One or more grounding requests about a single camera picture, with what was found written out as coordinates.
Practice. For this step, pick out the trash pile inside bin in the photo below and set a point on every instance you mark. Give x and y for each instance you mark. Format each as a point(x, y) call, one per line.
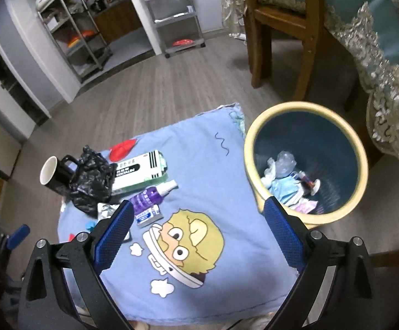
point(291, 187)

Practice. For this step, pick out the white power strip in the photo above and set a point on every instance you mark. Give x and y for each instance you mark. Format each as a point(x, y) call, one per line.
point(240, 36)

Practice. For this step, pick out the purple spray bottle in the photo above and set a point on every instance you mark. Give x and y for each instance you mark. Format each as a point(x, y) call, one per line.
point(154, 195)

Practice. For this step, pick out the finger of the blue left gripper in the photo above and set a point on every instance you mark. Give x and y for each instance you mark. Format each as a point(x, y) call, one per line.
point(18, 236)

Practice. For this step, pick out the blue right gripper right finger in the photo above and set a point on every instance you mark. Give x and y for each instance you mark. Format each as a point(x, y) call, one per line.
point(290, 244)

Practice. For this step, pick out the black mug white inside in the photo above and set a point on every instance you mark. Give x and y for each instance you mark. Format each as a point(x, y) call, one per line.
point(56, 174)

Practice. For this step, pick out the wooden chair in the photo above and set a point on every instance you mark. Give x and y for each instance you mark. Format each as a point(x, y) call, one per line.
point(308, 27)

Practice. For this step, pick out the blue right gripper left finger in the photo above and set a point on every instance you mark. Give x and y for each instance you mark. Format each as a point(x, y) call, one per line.
point(109, 235)

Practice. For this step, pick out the black plastic bag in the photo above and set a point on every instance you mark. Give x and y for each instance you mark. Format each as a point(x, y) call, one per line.
point(92, 181)

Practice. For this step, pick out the teal lace tablecloth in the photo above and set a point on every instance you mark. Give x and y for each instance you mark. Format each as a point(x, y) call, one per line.
point(369, 30)

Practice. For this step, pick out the grey wheeled shelf cart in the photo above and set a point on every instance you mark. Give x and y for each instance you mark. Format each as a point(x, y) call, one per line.
point(177, 25)

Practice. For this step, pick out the green white toothpaste box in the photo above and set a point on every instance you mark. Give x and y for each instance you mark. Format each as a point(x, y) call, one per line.
point(139, 172)

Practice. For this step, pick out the blue cartoon cloth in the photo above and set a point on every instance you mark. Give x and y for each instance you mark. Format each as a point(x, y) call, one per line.
point(212, 257)

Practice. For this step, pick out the metal storage rack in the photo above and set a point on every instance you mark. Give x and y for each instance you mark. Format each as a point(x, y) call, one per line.
point(75, 34)

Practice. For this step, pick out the yellow rimmed blue trash bin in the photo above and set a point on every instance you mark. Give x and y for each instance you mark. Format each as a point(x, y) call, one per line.
point(324, 146)

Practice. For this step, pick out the small blue white box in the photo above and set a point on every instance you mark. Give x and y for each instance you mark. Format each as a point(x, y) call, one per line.
point(149, 216)

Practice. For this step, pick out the silver foil wrapper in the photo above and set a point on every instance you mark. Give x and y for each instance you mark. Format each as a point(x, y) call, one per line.
point(105, 210)

